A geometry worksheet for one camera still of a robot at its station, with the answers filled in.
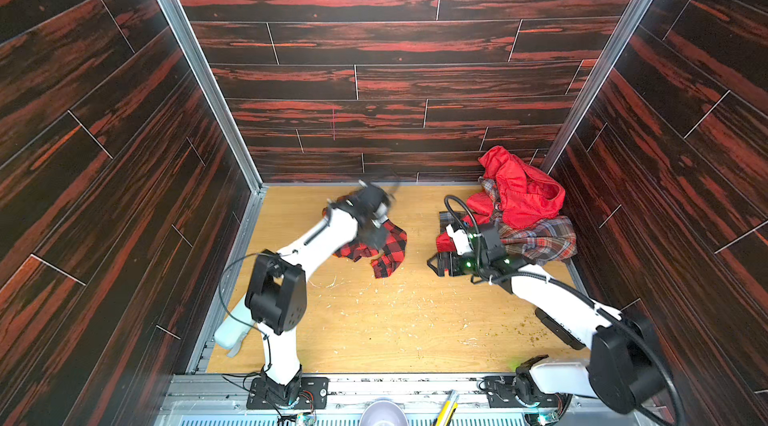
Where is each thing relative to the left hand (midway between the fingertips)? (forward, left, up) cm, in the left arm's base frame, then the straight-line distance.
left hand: (375, 237), depth 91 cm
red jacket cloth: (+19, -52, 0) cm, 55 cm away
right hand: (-7, -21, 0) cm, 22 cm away
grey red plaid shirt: (0, -53, 0) cm, 53 cm away
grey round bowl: (-45, -3, -8) cm, 45 cm away
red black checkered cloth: (0, -5, -10) cm, 11 cm away
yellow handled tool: (-43, -19, -10) cm, 48 cm away
